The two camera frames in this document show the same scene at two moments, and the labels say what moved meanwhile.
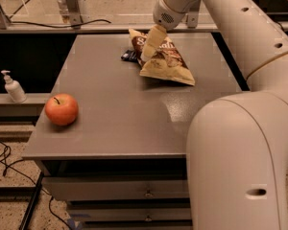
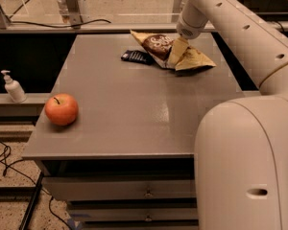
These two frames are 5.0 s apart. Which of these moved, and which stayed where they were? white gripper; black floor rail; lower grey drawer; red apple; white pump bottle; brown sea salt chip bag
Moved: white gripper; brown sea salt chip bag
Stayed: white pump bottle; lower grey drawer; red apple; black floor rail
